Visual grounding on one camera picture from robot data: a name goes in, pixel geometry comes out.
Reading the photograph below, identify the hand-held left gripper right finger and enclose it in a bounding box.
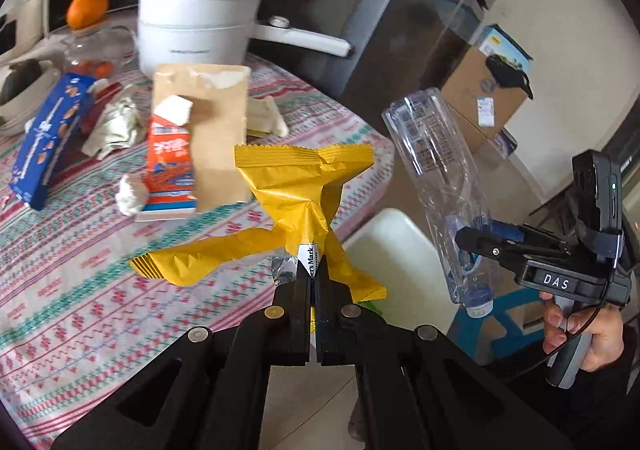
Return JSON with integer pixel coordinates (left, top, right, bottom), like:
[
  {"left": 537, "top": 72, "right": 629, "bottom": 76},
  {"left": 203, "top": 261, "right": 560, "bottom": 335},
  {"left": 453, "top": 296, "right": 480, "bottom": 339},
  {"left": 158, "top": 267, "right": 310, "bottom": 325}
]
[{"left": 319, "top": 269, "right": 576, "bottom": 450}]

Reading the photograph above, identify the small crumpled tissue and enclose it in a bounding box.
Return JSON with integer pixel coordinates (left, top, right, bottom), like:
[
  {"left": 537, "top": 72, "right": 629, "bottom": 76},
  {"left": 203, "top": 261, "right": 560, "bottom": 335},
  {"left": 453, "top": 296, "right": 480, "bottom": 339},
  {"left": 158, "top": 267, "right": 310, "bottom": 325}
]
[{"left": 116, "top": 174, "right": 152, "bottom": 217}]

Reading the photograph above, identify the brown paper bag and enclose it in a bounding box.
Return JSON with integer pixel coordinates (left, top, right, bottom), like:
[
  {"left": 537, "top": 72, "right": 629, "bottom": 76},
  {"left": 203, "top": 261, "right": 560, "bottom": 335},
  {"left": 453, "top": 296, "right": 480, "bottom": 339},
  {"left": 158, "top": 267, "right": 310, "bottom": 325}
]
[{"left": 151, "top": 63, "right": 252, "bottom": 214}]

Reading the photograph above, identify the orange fruit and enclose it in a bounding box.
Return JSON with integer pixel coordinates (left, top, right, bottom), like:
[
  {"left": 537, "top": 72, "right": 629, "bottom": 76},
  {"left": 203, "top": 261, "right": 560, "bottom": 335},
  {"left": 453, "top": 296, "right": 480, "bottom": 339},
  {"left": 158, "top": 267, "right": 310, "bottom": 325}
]
[{"left": 66, "top": 0, "right": 110, "bottom": 30}]

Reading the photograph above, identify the clear plastic bottle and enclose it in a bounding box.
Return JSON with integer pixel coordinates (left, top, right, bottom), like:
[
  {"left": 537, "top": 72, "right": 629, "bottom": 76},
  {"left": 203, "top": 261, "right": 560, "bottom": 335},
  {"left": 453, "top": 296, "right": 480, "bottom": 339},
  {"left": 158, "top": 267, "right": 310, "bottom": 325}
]
[{"left": 381, "top": 88, "right": 506, "bottom": 318}]

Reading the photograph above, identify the person's right hand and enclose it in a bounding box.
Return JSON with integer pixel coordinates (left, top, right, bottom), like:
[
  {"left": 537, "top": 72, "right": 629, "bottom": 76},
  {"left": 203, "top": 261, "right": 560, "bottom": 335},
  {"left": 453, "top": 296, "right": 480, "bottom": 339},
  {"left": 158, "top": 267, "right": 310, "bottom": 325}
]
[{"left": 540, "top": 291, "right": 624, "bottom": 374}]

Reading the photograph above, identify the yellow snack wrapper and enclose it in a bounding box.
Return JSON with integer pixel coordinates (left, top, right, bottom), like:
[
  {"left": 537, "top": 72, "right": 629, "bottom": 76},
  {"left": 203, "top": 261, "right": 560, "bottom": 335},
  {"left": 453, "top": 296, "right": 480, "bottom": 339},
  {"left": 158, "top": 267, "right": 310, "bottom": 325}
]
[{"left": 127, "top": 143, "right": 388, "bottom": 303}]

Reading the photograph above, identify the blue printed box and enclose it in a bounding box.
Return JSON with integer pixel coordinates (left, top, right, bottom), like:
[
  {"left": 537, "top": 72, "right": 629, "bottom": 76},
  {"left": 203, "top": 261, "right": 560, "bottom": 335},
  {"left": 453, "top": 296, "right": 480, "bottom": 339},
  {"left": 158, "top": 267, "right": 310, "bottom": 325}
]
[{"left": 479, "top": 23, "right": 534, "bottom": 100}]

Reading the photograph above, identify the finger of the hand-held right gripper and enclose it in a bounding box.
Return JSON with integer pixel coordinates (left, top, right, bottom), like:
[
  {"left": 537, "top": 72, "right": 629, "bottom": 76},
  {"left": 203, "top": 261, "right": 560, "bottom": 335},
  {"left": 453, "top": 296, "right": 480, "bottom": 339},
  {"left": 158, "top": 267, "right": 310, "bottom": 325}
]
[
  {"left": 455, "top": 227, "right": 531, "bottom": 281},
  {"left": 492, "top": 223, "right": 569, "bottom": 254}
]

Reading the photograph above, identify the large cardboard box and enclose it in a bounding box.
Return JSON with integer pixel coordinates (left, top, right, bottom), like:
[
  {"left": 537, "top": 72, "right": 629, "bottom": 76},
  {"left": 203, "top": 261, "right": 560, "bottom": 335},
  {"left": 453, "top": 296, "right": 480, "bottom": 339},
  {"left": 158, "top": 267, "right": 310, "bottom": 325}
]
[{"left": 442, "top": 45, "right": 531, "bottom": 158}]

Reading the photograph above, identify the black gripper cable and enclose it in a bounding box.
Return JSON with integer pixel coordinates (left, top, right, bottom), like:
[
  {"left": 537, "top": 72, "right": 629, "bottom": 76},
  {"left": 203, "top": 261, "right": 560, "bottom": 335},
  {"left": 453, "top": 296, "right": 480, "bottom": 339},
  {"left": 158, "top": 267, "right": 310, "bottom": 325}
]
[{"left": 532, "top": 300, "right": 608, "bottom": 372}]

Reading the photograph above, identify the glass teapot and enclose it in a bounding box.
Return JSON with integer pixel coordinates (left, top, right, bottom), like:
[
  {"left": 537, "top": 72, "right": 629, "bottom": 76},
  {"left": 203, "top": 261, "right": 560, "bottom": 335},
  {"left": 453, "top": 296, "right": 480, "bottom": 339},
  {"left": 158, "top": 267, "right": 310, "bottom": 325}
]
[{"left": 60, "top": 25, "right": 139, "bottom": 80}]

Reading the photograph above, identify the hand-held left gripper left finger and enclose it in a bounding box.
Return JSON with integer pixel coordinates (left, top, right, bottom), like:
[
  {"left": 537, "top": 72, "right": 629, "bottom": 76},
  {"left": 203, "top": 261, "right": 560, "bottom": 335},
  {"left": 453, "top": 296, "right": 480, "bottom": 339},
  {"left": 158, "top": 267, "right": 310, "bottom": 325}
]
[{"left": 50, "top": 259, "right": 314, "bottom": 450}]

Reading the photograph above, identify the grey refrigerator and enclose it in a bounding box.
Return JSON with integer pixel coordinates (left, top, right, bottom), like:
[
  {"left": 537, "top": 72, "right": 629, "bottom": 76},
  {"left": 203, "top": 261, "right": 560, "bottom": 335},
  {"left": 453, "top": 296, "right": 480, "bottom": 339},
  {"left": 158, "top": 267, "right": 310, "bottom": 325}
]
[{"left": 320, "top": 0, "right": 501, "bottom": 166}]

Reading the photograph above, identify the blue stool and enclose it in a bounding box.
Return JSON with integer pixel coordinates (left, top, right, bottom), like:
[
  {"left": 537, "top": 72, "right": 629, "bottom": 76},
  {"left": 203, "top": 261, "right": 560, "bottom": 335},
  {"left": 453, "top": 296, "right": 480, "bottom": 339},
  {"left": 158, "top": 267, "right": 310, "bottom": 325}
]
[{"left": 447, "top": 287, "right": 547, "bottom": 367}]

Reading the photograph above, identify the patterned tablecloth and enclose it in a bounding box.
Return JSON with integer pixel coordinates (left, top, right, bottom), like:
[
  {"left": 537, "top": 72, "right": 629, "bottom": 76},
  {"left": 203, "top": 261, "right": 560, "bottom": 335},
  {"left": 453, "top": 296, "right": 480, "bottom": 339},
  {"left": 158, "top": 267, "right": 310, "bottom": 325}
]
[{"left": 0, "top": 25, "right": 397, "bottom": 433}]

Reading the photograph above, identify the large crumpled tissue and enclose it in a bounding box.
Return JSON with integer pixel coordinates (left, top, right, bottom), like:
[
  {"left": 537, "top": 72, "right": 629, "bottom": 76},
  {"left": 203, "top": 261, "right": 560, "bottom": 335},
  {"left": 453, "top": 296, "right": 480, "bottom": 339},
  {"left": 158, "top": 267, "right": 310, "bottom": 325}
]
[{"left": 82, "top": 95, "right": 147, "bottom": 161}]

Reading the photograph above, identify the white bowl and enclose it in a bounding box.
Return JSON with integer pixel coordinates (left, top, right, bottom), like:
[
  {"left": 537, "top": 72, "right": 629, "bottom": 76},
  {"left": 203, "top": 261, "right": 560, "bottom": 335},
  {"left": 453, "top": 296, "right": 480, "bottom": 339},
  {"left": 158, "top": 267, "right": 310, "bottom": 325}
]
[{"left": 0, "top": 59, "right": 63, "bottom": 136}]

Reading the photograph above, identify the white electric cooking pot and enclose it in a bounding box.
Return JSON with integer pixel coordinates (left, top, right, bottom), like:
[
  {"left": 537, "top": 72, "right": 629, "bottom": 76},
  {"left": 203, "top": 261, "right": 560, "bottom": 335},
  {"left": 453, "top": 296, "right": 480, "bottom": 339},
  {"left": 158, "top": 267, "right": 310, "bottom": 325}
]
[{"left": 136, "top": 0, "right": 356, "bottom": 81}]

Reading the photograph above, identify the blue biscuit box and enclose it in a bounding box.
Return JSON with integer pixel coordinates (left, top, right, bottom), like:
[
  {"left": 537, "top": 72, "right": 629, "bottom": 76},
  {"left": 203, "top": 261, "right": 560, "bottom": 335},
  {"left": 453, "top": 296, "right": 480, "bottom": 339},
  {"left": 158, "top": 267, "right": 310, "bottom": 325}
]
[{"left": 9, "top": 72, "right": 101, "bottom": 211}]

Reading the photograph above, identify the dark green avocado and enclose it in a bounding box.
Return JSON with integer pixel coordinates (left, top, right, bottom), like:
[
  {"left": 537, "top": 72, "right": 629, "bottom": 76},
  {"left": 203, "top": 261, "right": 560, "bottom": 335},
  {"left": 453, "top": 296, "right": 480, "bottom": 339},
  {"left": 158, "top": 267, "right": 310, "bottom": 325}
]
[{"left": 0, "top": 61, "right": 45, "bottom": 104}]

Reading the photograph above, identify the white trash bin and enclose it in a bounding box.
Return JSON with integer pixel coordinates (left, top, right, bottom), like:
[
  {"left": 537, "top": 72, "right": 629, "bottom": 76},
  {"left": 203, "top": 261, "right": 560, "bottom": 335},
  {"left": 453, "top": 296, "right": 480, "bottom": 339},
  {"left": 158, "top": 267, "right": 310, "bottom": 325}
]
[{"left": 342, "top": 209, "right": 461, "bottom": 327}]

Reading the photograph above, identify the person's right forearm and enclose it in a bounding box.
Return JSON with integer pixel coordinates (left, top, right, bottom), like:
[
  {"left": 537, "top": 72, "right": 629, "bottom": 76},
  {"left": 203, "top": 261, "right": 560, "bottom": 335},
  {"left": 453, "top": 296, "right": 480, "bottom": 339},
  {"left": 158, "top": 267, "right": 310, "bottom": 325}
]
[{"left": 487, "top": 325, "right": 640, "bottom": 450}]

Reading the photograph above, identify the orange milk carton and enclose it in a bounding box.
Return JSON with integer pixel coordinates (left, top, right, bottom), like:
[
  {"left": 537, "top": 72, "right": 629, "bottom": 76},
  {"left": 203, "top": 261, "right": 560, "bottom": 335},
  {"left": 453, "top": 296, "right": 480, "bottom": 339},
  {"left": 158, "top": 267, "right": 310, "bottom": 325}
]
[{"left": 135, "top": 95, "right": 198, "bottom": 223}]

